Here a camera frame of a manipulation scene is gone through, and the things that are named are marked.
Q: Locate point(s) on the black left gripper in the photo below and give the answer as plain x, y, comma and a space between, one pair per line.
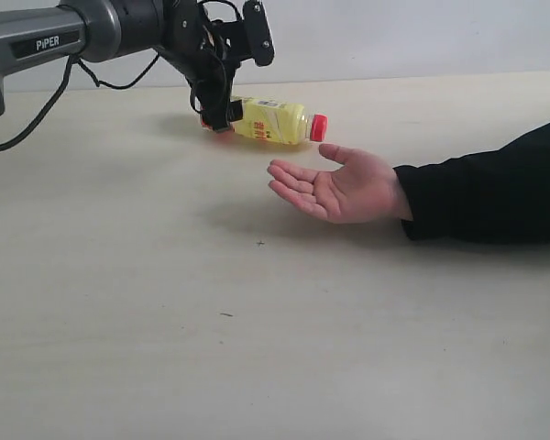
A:
210, 77

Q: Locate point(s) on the yellow drink bottle red cap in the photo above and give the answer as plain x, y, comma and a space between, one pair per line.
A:
279, 122

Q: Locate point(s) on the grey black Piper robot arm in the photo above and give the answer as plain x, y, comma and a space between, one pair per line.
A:
83, 32

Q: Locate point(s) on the forearm in black sleeve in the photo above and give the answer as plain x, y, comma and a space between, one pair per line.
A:
494, 197

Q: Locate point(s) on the person's open bare hand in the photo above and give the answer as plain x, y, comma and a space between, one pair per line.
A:
364, 189

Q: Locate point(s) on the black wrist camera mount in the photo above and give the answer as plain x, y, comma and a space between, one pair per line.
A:
248, 36

